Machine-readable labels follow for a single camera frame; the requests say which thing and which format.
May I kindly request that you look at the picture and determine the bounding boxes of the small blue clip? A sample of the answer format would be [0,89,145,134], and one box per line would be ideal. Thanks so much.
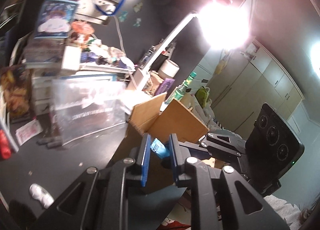
[150,138,170,159]

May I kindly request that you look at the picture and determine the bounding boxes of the white ghost shaped case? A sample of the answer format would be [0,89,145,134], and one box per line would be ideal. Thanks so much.
[29,183,54,209]

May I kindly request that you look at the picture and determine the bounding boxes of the black plush yellow eyes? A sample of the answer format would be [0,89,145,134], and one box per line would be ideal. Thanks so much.
[9,200,37,229]

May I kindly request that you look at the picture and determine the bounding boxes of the brown cardboard box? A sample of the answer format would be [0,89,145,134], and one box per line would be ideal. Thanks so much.
[112,93,208,162]

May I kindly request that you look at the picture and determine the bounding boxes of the green bottle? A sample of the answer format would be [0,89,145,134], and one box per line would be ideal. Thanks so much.
[165,72,196,105]

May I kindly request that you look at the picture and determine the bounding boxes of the clear zip bag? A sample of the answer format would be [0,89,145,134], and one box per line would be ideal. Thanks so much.
[51,78,125,145]

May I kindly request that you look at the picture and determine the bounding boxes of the black marker pen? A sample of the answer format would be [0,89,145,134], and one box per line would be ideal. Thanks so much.
[37,137,63,149]

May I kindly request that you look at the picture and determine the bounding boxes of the white drawer unit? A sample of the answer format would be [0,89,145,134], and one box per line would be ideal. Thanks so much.
[31,69,117,115]

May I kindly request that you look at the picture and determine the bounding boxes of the pink white sachet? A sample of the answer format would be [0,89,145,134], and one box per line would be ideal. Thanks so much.
[16,119,43,146]

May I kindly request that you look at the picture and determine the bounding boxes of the orange figure toy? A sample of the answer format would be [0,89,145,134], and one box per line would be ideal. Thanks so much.
[69,21,95,49]

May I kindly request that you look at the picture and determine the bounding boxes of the white desk lamp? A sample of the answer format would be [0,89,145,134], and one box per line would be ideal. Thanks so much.
[127,2,250,91]

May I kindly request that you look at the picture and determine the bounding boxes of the red plastic bottle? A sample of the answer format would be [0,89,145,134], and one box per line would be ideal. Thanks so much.
[0,130,11,160]

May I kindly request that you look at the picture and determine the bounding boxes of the blue Cinnamoroll box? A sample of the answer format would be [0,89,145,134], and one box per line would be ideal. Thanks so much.
[34,0,78,39]

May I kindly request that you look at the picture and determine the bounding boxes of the white wall power socket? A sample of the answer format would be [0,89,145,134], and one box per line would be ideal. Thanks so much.
[74,0,117,26]

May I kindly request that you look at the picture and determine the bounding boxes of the white wire shelf rack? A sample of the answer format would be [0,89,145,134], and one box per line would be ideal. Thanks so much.
[1,117,19,153]

